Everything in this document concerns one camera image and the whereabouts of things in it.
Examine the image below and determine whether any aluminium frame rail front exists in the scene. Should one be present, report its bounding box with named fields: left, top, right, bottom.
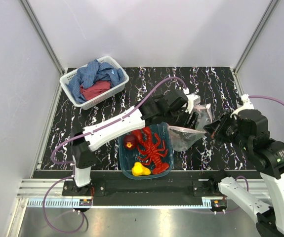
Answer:
left=17, top=179, right=70, bottom=198

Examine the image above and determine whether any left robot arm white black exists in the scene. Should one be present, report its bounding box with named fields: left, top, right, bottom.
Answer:
left=70, top=89, right=201, bottom=196

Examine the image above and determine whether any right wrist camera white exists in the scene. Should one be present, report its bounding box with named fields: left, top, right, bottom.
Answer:
left=230, top=94, right=254, bottom=118

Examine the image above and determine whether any blue patterned cloth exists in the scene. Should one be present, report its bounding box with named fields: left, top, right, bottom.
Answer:
left=66, top=59, right=124, bottom=104

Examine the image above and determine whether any white plastic basket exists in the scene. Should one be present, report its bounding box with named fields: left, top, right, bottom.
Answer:
left=60, top=56, right=129, bottom=110

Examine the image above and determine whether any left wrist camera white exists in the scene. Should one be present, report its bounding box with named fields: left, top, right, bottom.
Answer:
left=185, top=94, right=201, bottom=113

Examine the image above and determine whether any red cloth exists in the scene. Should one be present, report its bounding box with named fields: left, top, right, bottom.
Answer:
left=80, top=80, right=111, bottom=101

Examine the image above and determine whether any red fake lobster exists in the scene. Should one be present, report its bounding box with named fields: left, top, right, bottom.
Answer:
left=131, top=127, right=169, bottom=174

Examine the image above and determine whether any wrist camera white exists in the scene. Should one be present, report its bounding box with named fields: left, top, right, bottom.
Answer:
left=185, top=94, right=201, bottom=113
left=230, top=94, right=254, bottom=118

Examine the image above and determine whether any blue plastic container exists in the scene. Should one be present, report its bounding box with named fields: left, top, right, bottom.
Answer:
left=119, top=123, right=174, bottom=180

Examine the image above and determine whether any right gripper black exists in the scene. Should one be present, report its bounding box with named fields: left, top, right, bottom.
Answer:
left=203, top=109, right=251, bottom=151

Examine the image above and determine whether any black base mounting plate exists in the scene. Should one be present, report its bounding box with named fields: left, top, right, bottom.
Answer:
left=62, top=177, right=218, bottom=197

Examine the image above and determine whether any clear zip top bag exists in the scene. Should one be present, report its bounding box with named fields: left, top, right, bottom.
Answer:
left=168, top=103, right=212, bottom=152

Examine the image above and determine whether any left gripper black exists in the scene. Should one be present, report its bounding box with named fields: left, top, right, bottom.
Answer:
left=164, top=107, right=199, bottom=140

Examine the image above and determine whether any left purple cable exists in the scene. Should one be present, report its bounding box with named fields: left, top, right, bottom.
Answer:
left=42, top=76, right=189, bottom=234

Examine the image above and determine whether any yellow fake fruit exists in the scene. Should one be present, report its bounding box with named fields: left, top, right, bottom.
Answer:
left=131, top=162, right=151, bottom=176

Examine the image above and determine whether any red fake apple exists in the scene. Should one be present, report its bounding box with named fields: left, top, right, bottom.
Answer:
left=123, top=134, right=139, bottom=151

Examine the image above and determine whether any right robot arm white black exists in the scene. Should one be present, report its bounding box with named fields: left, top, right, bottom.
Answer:
left=204, top=109, right=284, bottom=237

